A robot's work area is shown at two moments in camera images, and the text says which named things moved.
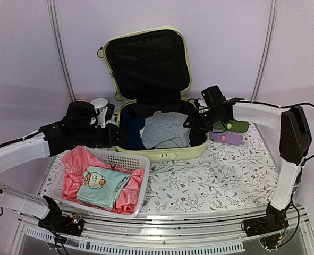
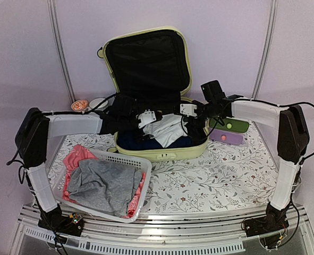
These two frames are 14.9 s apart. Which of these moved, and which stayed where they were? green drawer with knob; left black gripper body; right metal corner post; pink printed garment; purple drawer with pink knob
Moved: left black gripper body
Stayed: green drawer with knob; purple drawer with pink knob; right metal corner post; pink printed garment
